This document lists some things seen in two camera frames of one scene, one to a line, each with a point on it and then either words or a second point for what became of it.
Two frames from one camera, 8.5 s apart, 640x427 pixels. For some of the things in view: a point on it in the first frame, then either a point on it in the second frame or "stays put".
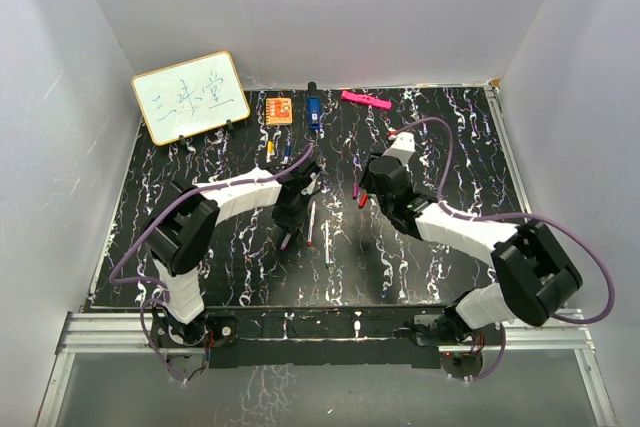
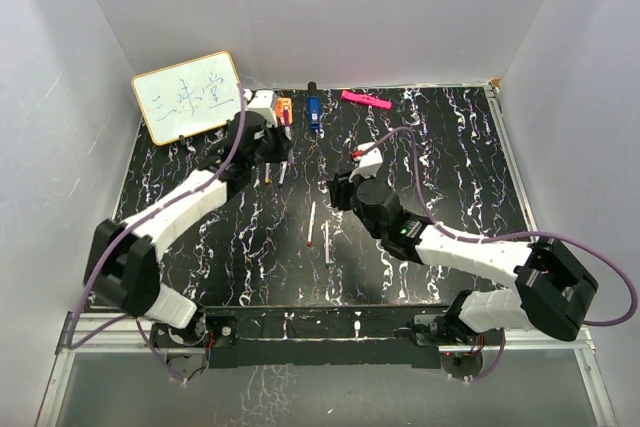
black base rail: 327,335 stays put
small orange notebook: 278,111 stays put
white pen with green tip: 327,244 stays put
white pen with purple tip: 283,245 to 286,124
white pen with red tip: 312,217 stays put
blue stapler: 314,107 stays put
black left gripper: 289,223 to 284,145
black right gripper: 367,181 to 341,188
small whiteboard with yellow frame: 192,97 stays put
